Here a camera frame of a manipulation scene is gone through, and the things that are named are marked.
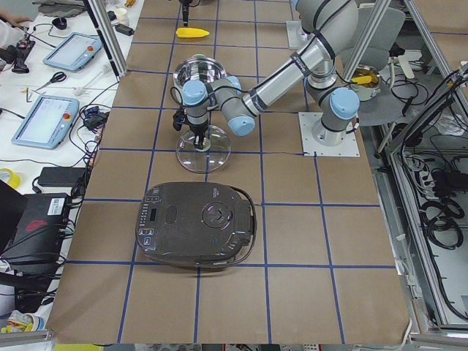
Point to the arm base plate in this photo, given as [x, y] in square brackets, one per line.
[318, 141]
[295, 34]

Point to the upper blue teach pendant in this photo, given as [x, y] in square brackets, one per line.
[74, 52]

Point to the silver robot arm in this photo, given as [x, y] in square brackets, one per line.
[330, 26]

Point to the lower blue teach pendant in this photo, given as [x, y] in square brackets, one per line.
[47, 122]

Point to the yellow corn cob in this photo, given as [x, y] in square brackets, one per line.
[191, 33]

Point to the blue teach pendant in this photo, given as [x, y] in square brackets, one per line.
[74, 52]
[47, 122]

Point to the black handled scissors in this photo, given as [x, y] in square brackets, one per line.
[57, 77]

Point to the yellow tape roll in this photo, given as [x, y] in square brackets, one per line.
[10, 178]

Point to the grey office chair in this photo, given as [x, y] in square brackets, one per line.
[379, 108]

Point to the bowl with yellow items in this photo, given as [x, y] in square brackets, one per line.
[366, 82]

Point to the black rice cooker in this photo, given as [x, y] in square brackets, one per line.
[196, 224]

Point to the aluminium frame post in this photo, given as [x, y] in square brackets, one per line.
[98, 15]

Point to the black power adapter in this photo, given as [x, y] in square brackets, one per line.
[60, 176]

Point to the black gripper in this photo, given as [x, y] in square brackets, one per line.
[186, 7]
[197, 129]

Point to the glass pot lid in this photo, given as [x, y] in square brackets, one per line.
[214, 152]

